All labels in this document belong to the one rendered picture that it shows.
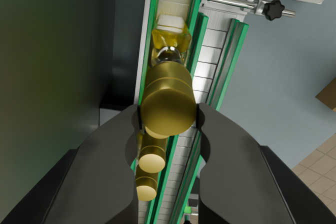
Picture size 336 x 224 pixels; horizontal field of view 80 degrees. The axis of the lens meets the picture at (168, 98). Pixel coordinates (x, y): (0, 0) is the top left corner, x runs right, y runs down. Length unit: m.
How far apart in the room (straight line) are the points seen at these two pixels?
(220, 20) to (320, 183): 2.28
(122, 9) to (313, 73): 0.60
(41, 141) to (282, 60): 0.64
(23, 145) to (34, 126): 0.02
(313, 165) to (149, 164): 2.16
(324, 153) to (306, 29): 1.71
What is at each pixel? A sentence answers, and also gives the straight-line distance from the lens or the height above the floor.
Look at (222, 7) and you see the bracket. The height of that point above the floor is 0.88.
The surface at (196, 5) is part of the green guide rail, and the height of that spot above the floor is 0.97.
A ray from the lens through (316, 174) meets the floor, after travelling 2.47.
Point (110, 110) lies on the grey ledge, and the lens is 0.57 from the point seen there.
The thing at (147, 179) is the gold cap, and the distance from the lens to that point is 0.30.
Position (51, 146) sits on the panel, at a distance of 0.28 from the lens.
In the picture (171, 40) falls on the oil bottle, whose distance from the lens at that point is 0.26.
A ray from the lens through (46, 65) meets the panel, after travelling 0.24.
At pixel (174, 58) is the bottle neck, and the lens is 0.22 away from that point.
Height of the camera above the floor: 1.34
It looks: 61 degrees down
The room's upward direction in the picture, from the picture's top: 179 degrees counter-clockwise
